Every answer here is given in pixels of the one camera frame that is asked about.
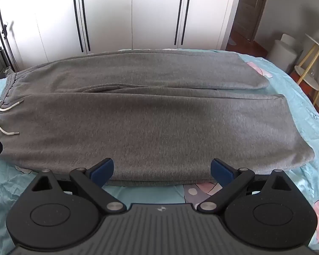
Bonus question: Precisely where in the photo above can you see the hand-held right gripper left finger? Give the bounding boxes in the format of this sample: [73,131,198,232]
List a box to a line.
[29,158,125,214]

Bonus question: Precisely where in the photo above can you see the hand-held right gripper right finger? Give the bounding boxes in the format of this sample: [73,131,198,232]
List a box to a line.
[197,158,296,214]

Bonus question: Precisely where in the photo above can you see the grey knotted sock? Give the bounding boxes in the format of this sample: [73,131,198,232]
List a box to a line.
[0,50,313,188]

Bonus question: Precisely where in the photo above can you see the light blue printed bed sheet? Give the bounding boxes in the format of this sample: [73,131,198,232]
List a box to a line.
[0,48,319,255]

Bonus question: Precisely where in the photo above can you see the black stand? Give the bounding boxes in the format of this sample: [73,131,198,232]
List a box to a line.
[1,21,16,71]

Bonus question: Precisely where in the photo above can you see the white side table wooden legs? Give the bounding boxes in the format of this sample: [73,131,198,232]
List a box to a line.
[294,33,319,106]

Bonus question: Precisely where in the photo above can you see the white cylindrical bin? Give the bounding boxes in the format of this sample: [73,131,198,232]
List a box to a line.
[267,33,305,74]

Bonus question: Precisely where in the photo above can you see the white wardrobe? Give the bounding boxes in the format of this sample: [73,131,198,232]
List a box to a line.
[0,0,244,73]

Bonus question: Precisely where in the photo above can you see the brown wooden door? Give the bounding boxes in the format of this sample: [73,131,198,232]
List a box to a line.
[232,0,273,43]

